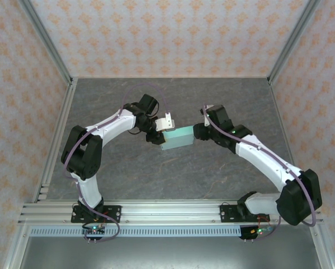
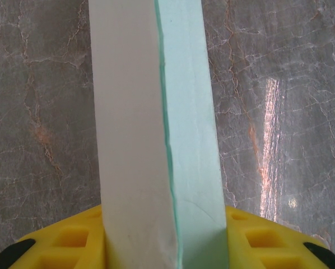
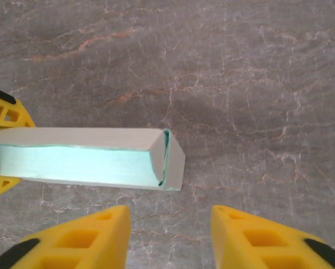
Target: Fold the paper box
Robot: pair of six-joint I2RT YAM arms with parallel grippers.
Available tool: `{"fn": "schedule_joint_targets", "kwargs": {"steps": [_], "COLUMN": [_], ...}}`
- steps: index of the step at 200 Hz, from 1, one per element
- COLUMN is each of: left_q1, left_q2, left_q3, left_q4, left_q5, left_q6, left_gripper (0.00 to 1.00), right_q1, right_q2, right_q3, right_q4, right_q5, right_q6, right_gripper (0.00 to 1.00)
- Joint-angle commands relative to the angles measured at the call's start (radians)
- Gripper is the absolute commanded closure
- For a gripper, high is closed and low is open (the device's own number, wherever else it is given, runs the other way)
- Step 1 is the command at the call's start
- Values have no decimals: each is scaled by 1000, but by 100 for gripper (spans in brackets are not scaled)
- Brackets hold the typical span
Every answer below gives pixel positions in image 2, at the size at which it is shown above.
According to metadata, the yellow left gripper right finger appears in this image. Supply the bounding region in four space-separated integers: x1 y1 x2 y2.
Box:
225 206 335 269

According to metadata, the teal paper box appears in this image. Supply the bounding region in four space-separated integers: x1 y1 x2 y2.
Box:
87 0 230 269

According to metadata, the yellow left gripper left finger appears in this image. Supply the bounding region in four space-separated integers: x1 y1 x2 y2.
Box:
4 206 109 269

